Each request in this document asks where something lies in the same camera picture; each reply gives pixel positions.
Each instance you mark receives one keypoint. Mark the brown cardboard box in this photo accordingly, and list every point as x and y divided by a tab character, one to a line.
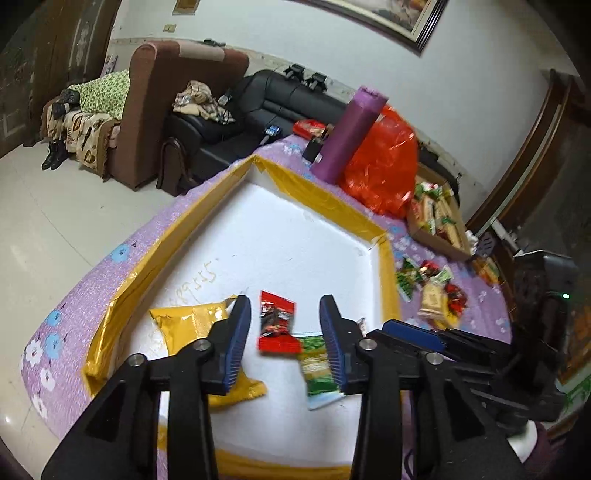
429	235

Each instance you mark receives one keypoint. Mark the green snack packet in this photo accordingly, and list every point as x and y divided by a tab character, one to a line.
314	369

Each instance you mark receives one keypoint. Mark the crumpled plaid clothes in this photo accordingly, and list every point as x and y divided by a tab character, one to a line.
198	99

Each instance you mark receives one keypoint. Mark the brown armchair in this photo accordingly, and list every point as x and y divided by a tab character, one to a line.
147	115

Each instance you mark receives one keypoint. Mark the purple bottle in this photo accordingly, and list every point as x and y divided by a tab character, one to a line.
346	134

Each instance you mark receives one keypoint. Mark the yellow-taped white foam box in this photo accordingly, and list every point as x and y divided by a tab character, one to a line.
277	230

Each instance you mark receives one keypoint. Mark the red snack box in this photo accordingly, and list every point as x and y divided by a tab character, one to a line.
311	128

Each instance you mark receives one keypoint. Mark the purple floral tablecloth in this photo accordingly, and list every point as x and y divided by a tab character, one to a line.
92	295

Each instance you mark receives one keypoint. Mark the black leather sofa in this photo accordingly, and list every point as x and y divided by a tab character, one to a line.
277	101

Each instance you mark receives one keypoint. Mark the pile of assorted snack packets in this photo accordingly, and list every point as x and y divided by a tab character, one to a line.
434	295

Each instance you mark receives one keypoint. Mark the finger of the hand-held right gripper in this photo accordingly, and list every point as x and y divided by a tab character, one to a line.
397	345
411	330

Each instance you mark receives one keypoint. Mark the white tissue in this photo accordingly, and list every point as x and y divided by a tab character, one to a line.
471	240

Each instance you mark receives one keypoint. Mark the beige patterned throw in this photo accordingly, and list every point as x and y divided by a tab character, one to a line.
87	134

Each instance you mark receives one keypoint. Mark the red plastic bag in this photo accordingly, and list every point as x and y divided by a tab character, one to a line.
378	166

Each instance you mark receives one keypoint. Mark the dark wooden cabinet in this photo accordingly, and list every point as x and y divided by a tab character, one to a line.
46	69

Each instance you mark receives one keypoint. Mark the wooden door frame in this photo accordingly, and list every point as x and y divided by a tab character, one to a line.
549	152

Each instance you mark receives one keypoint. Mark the green floral blanket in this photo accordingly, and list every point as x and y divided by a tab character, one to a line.
106	92

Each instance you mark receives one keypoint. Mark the snacks filling cardboard box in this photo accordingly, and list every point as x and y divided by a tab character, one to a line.
438	212

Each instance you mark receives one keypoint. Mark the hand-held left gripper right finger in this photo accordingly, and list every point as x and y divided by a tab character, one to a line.
334	346

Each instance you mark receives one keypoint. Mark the yellow wall notice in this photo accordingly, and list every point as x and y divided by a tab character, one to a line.
184	6

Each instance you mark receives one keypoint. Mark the framed wall picture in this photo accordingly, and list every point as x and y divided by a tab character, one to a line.
392	14

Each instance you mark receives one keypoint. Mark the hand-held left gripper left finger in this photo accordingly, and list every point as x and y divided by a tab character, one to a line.
235	344

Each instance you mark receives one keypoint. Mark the yellow snack packet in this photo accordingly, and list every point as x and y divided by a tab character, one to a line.
184	323

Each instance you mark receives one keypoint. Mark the red snack packet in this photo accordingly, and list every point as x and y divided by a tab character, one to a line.
277	318

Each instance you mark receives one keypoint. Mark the black boots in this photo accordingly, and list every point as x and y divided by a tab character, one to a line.
54	154

